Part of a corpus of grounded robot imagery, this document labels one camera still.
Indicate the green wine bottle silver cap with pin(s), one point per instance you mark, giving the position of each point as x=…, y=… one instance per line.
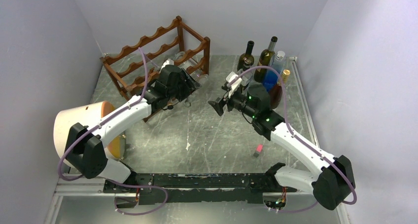
x=264, y=60

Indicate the white drum orange lid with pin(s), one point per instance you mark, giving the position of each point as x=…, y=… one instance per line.
x=89, y=115

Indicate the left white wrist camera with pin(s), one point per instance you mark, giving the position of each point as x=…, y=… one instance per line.
x=167, y=62

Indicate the brown wooden wine rack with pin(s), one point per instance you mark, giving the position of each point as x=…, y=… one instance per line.
x=127, y=90

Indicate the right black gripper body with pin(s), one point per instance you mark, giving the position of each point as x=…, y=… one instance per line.
x=238, y=101

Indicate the small red grey block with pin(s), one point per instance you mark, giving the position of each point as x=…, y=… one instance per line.
x=258, y=150

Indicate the blue labelled clear bottle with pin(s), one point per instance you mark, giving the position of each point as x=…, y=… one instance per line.
x=277, y=62

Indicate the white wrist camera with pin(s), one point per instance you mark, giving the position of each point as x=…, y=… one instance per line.
x=233, y=82
x=167, y=62

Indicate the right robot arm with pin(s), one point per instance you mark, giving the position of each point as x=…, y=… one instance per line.
x=328, y=178

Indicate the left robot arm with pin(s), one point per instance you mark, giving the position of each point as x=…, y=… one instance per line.
x=85, y=144

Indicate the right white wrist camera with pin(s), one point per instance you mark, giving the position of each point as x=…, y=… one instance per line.
x=233, y=82

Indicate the clear bottle silver cap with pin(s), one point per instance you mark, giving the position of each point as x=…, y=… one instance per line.
x=198, y=74

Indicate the dark bottle gold foil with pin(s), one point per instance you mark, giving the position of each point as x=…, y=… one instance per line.
x=277, y=91

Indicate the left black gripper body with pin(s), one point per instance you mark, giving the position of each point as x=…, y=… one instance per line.
x=184, y=88

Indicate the dark bottle cream label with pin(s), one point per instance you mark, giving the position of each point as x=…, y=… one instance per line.
x=246, y=60

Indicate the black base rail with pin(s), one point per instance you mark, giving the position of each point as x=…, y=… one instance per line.
x=188, y=188

